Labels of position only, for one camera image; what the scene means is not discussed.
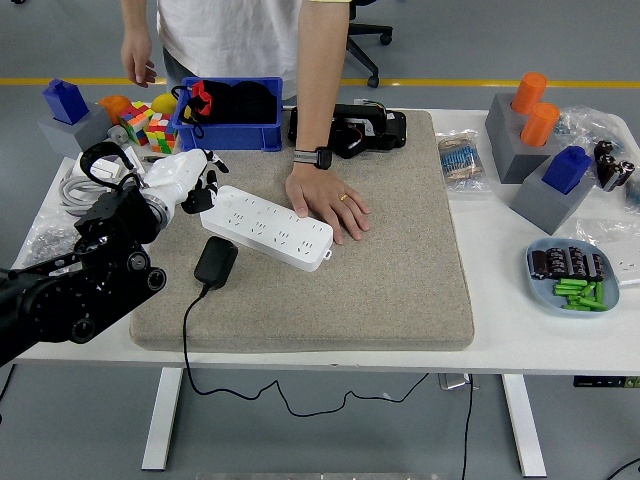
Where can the person's right hand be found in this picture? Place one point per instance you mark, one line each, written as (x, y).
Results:
(136, 55)

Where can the person's left hand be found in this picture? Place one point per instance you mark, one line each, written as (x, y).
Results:
(325, 195)

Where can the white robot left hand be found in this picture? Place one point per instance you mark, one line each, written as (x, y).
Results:
(175, 172)

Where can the white power strip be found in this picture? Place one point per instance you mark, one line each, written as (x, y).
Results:
(270, 230)

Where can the black plug adapter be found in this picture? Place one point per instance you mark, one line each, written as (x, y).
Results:
(216, 262)

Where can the person's left forearm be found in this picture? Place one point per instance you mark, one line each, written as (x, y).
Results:
(320, 75)

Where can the small black usb stick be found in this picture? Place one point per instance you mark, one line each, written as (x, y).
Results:
(152, 159)

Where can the black wrist watch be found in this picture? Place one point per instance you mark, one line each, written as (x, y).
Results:
(322, 157)

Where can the colourful white-edged puzzle cube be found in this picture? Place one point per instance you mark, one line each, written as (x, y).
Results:
(160, 134)

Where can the yellow ball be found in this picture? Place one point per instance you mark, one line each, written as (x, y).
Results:
(164, 103)

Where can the blue plastic bin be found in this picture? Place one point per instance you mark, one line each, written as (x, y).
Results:
(225, 137)

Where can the colourful stickerless puzzle cube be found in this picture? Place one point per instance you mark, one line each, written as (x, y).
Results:
(134, 122)

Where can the white flat box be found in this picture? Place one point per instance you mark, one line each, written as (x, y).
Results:
(102, 167)

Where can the grey-brown mat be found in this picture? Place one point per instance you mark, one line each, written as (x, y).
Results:
(350, 275)

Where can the blue house-shaped block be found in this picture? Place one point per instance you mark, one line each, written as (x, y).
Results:
(565, 170)
(65, 102)

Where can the black pouch with red trim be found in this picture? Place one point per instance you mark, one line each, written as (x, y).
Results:
(240, 105)

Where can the black electronic device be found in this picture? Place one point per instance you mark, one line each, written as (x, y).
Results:
(390, 127)

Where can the person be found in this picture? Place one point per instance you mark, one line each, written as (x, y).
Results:
(235, 35)

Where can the grey block holder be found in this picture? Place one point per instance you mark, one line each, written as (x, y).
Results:
(545, 205)
(75, 137)

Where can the plastic bag of resistors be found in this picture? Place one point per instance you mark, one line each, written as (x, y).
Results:
(461, 162)

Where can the black office chair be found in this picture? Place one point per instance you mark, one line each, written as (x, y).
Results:
(360, 55)

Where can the plastic bag of screws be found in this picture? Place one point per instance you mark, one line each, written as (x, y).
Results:
(45, 237)

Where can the grey two-hole cylinder holder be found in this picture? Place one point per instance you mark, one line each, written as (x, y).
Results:
(510, 150)

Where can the black capacitor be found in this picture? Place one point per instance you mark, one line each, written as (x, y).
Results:
(556, 261)
(537, 263)
(602, 148)
(576, 261)
(621, 174)
(595, 266)
(606, 170)

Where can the orange cylinder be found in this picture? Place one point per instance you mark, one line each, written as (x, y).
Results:
(528, 92)
(539, 125)

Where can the metal floor plate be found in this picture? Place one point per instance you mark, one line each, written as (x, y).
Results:
(452, 382)

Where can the light blue plate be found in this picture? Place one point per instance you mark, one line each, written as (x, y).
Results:
(542, 295)

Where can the white table leg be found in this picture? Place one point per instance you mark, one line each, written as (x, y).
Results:
(162, 420)
(522, 425)

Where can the green cylinder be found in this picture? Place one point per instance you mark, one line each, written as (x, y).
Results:
(599, 293)
(587, 289)
(572, 282)
(567, 290)
(592, 303)

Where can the clear bag of small parts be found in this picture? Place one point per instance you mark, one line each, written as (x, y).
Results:
(585, 122)

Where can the clear plastic bag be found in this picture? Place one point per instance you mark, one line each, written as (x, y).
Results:
(625, 245)

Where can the black desk control panel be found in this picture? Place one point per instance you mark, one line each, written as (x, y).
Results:
(600, 381)

